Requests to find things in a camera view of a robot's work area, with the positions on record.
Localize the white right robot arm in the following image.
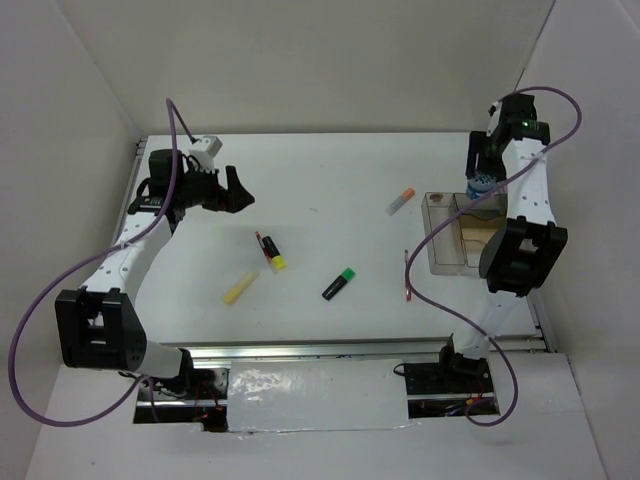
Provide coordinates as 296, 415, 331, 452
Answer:
436, 93, 568, 392

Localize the white foil sheet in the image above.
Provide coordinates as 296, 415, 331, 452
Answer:
227, 360, 409, 433

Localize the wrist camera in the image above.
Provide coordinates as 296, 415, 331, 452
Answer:
189, 135, 223, 162
486, 100, 502, 137

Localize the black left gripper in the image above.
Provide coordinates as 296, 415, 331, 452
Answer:
176, 161, 255, 214

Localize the pale yellow highlighter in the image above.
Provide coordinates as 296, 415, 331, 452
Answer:
222, 271, 259, 305

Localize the black green-capped highlighter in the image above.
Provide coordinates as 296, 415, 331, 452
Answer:
321, 268, 355, 301

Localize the orange-capped grey marker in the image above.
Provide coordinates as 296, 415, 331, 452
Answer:
385, 188, 415, 216

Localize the black yellow-capped highlighter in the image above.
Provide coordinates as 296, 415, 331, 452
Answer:
262, 236, 287, 271

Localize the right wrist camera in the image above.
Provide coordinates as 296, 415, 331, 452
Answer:
486, 100, 502, 137

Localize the red gel pen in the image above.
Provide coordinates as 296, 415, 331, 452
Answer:
403, 249, 412, 302

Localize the red pen under highlighter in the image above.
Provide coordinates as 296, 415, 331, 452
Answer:
254, 231, 274, 269

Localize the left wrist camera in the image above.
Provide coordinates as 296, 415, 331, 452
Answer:
189, 135, 223, 162

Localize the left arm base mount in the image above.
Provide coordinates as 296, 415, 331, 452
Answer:
133, 351, 230, 433

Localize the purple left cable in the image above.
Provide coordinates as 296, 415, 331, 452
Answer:
8, 97, 199, 427

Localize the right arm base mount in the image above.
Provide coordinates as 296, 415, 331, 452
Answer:
392, 346, 499, 419

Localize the clear compartment organizer box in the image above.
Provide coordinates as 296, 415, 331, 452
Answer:
421, 192, 507, 278

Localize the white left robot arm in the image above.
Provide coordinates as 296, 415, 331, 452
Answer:
55, 149, 255, 399

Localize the aluminium front rail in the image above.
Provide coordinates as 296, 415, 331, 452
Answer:
154, 339, 551, 362

